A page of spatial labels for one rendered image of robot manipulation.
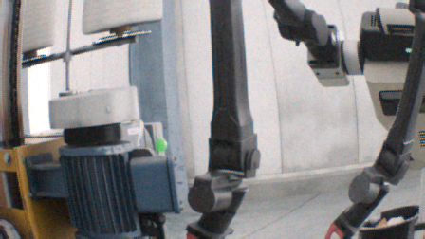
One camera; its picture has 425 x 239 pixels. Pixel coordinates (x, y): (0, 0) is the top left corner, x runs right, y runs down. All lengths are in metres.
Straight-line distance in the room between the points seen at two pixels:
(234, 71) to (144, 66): 8.85
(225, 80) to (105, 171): 0.34
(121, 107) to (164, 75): 8.82
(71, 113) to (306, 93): 8.73
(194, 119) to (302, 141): 1.23
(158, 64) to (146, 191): 8.99
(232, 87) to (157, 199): 0.31
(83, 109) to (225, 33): 0.37
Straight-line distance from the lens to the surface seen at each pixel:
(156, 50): 10.50
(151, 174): 1.50
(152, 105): 10.54
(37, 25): 1.76
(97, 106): 1.46
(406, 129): 1.63
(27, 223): 1.54
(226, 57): 1.72
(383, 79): 2.06
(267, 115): 10.31
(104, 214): 1.50
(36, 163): 1.58
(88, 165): 1.49
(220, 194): 1.72
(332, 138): 10.09
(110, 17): 1.61
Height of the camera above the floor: 1.43
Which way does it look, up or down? 3 degrees down
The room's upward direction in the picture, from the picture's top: 5 degrees counter-clockwise
